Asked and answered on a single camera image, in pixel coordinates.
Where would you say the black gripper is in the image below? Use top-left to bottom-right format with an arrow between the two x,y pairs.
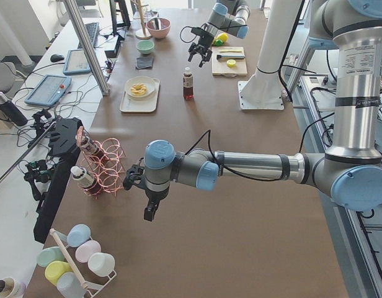
144,188 -> 168,221
188,27 -> 215,68

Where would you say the tea bottle red liquid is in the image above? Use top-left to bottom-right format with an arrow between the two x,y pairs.
182,67 -> 193,101

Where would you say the white serving tray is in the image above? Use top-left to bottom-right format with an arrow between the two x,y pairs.
119,76 -> 160,113

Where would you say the tea bottle in rack front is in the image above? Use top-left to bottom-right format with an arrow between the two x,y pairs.
71,166 -> 101,194

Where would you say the tea bottle in rack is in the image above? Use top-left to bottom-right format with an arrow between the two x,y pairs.
76,126 -> 105,159
71,166 -> 101,194

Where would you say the black knife on board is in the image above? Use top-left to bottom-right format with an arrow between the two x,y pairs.
216,53 -> 245,60

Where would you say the green lime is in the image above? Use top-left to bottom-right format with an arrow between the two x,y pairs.
214,39 -> 223,47

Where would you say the wooden cutting board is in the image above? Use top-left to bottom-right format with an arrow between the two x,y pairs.
211,46 -> 247,76

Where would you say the whole yellow lemon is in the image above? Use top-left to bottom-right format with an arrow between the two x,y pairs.
216,32 -> 228,43

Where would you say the halved lemon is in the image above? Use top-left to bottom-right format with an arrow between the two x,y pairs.
226,59 -> 236,68

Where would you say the pink bowl with ice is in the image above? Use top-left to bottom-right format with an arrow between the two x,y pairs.
146,17 -> 171,39

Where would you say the mint green bowl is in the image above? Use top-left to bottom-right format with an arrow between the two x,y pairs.
136,40 -> 155,55

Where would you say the dark grey folded cloth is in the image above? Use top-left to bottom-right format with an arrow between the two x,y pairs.
136,56 -> 154,70

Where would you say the wooden mug tree stand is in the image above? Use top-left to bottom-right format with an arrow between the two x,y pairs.
132,0 -> 152,40

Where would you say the white round plate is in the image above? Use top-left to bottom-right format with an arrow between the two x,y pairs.
125,76 -> 156,98

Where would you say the white plastic cup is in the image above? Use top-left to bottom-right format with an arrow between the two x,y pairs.
87,252 -> 115,277

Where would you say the blue plastic cup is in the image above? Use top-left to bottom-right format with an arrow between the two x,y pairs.
67,223 -> 91,248

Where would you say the pink plastic cup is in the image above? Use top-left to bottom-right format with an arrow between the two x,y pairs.
75,240 -> 101,263

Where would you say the black long box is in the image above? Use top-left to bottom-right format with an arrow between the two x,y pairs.
33,148 -> 80,244

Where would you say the black keyboard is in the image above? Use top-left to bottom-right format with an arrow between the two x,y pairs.
84,22 -> 99,48

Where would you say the black plate device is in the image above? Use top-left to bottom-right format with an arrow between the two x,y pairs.
48,117 -> 82,157

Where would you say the grey plastic cup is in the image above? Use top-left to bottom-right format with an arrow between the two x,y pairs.
56,272 -> 86,298

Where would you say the yellow plastic cup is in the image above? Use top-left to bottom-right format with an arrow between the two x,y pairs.
45,261 -> 73,286

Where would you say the green plastic cup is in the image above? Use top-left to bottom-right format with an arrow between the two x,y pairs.
37,246 -> 65,268

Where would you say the blue teach pendant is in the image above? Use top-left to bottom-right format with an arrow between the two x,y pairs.
24,75 -> 72,107
63,49 -> 91,76

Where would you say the black computer mouse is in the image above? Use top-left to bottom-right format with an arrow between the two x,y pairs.
50,54 -> 64,63

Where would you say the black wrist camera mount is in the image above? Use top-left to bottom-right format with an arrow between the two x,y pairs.
123,157 -> 146,191

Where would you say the copper wire bottle rack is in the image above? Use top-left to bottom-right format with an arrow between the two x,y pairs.
78,134 -> 126,197

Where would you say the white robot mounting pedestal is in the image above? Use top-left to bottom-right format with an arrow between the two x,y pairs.
238,0 -> 304,110

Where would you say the glazed ring donut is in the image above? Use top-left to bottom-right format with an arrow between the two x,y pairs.
130,83 -> 148,97

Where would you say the white wire cup rack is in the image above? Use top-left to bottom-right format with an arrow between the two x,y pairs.
50,228 -> 117,297

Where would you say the green handled reacher grabber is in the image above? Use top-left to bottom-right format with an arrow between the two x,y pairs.
0,120 -> 57,184

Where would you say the aluminium frame post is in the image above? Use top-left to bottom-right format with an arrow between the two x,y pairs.
63,0 -> 110,96

